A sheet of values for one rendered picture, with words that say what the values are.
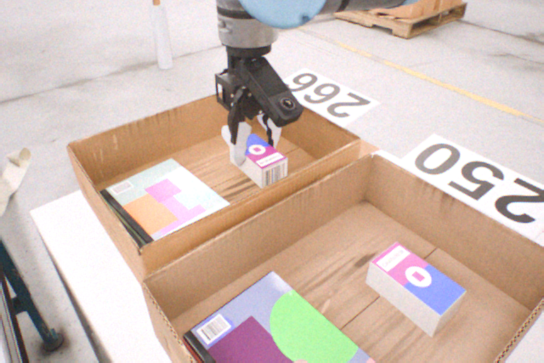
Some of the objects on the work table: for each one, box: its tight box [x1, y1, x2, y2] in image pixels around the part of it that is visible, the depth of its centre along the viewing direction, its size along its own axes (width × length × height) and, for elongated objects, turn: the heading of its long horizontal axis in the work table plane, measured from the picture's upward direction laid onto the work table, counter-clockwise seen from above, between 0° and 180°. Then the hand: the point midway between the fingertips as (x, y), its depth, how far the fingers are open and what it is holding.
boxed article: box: [366, 241, 467, 337], centre depth 51 cm, size 6×10×5 cm, turn 39°
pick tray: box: [140, 153, 544, 363], centre depth 46 cm, size 28×38×10 cm
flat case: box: [100, 158, 230, 246], centre depth 63 cm, size 14×19×2 cm
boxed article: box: [230, 133, 287, 189], centre depth 73 cm, size 6×10×5 cm, turn 37°
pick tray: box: [66, 92, 361, 286], centre depth 67 cm, size 28×38×10 cm
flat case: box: [183, 271, 377, 363], centre depth 43 cm, size 14×19×2 cm
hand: (257, 155), depth 72 cm, fingers open, 6 cm apart
